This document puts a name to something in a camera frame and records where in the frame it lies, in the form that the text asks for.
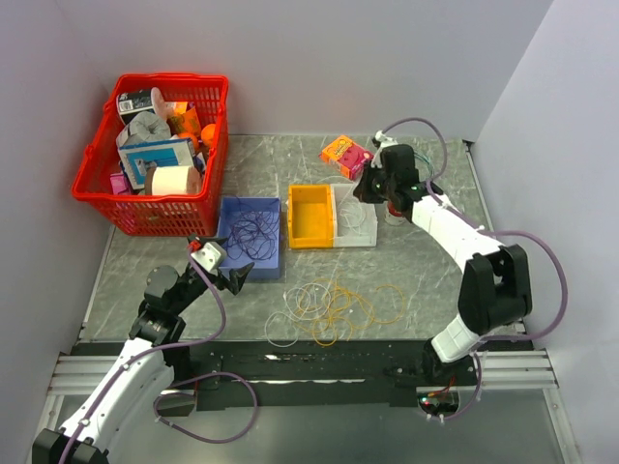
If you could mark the orange snack packet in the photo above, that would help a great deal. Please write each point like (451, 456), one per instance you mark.
(187, 122)

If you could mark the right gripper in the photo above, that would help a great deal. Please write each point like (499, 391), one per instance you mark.
(363, 191)

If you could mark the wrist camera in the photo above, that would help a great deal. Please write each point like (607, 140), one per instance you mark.
(381, 141)
(208, 255)

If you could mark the red white soup can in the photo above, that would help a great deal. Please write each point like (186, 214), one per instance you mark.
(392, 216)

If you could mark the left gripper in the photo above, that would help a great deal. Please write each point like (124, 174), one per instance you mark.
(236, 277)

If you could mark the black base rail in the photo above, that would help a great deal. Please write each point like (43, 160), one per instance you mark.
(397, 372)

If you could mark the black white box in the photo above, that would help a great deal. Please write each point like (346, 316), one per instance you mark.
(130, 104)

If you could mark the white plastic bin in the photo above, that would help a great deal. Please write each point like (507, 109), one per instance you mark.
(355, 223)

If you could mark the yellow plastic bin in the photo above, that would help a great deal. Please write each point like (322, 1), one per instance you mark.
(310, 216)

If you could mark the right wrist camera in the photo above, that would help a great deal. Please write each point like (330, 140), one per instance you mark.
(381, 141)

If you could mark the blue open box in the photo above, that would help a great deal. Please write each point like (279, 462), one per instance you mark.
(251, 226)

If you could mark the orange pink snack box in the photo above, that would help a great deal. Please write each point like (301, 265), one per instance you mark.
(347, 156)

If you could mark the orange ball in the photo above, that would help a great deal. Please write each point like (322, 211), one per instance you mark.
(208, 134)

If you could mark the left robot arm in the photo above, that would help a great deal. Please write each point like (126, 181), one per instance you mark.
(152, 360)

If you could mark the red plastic basket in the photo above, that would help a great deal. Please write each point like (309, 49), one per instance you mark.
(140, 214)

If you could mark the blue white box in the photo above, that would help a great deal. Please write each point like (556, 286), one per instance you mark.
(138, 159)

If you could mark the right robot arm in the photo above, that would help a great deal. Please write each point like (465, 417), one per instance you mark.
(495, 289)

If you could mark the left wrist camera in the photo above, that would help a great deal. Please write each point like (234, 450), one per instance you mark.
(208, 255)

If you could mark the magenta packet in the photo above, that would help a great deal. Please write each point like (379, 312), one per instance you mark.
(120, 184)

